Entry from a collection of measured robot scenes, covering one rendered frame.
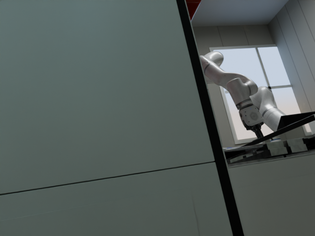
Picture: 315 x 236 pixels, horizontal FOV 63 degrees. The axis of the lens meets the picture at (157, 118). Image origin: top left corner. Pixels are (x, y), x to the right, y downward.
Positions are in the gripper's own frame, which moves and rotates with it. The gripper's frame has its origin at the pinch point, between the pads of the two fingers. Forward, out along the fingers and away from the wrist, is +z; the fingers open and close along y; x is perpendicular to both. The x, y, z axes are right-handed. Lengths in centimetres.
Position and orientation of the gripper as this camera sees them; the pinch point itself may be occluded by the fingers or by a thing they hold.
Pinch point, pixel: (259, 134)
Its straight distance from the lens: 143.0
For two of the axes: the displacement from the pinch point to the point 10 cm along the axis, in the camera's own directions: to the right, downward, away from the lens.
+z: 3.7, 9.0, -2.3
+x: -2.2, 3.3, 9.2
